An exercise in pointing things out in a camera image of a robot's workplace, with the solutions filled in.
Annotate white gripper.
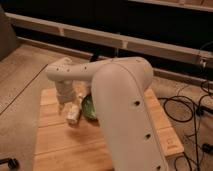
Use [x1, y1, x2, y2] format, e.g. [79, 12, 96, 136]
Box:
[55, 81, 85, 114]

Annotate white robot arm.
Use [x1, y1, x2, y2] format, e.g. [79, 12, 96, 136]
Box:
[46, 57, 169, 171]

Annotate green ceramic bowl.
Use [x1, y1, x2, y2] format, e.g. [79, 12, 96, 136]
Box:
[81, 95, 97, 120]

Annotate wooden board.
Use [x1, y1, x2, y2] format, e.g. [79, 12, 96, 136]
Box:
[33, 88, 184, 171]

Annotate black chair wheel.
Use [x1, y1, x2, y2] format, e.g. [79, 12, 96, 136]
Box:
[0, 158, 19, 169]

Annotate black cables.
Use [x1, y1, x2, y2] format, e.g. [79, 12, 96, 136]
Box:
[157, 39, 213, 171]

